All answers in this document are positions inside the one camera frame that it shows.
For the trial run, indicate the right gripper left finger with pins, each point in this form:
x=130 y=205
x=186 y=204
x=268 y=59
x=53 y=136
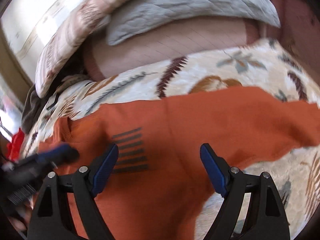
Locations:
x=52 y=218

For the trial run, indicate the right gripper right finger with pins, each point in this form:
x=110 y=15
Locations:
x=265 y=217

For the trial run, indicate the orange knitted sweater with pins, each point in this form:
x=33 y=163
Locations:
x=159 y=184

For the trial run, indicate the person's left hand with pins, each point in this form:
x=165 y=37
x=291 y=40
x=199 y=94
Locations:
x=21 y=216

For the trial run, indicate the red fabric cloth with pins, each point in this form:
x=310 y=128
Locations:
x=14 y=147

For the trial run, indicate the dark grey fleece garment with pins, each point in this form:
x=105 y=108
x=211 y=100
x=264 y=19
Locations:
x=33 y=107

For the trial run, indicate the striped floral quilted pillow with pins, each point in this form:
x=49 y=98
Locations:
x=81 y=22

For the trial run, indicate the leaf pattern fleece blanket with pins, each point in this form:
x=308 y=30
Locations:
x=265 y=65

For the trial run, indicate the pink brown bed sheet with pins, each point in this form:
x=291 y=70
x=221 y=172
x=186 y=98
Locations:
x=299 y=35

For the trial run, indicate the light blue quilted pillow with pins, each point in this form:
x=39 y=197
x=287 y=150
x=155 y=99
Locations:
x=139 y=16

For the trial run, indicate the brown wooden window frame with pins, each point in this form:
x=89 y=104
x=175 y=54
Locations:
x=14 y=81

